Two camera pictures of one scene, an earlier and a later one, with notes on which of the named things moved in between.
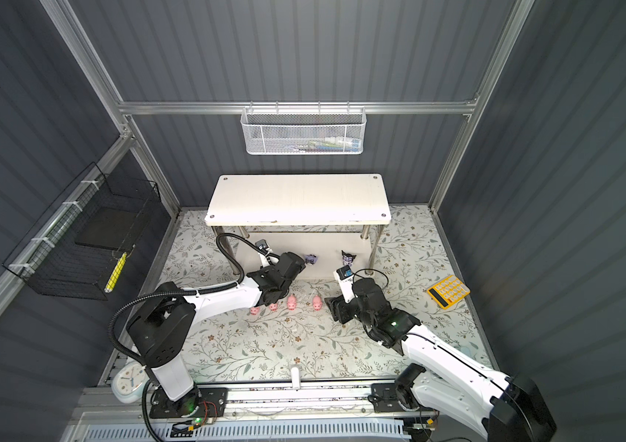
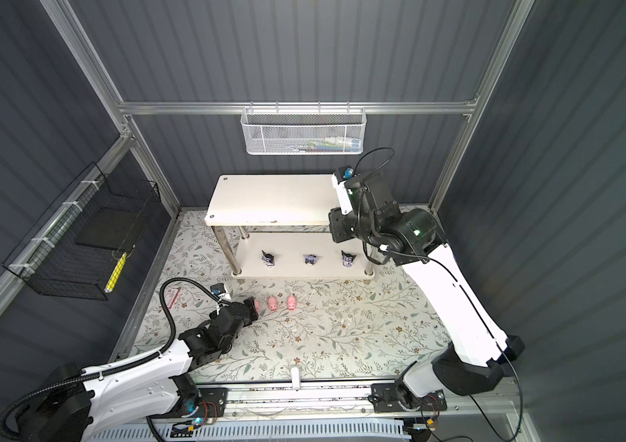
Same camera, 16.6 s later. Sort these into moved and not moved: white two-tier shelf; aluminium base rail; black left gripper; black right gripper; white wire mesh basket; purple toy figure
Moved: black right gripper; black left gripper
Not moved: purple toy figure; white wire mesh basket; aluminium base rail; white two-tier shelf
